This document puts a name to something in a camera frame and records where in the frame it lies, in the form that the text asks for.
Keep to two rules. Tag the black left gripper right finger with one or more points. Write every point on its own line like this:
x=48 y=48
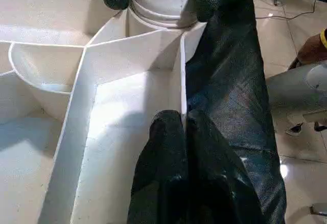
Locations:
x=219 y=183

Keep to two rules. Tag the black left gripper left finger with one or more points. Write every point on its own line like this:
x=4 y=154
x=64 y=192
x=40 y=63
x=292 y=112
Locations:
x=163 y=178

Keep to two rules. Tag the white plastic table top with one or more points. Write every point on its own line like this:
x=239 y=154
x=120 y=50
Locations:
x=51 y=106

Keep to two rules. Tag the bare person hand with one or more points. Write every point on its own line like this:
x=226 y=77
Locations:
x=312 y=50

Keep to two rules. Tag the black work mat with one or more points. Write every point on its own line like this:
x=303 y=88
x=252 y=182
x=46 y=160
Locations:
x=235 y=106

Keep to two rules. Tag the black sleeve with yellow band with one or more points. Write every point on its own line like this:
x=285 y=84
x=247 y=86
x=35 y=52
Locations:
x=324 y=37

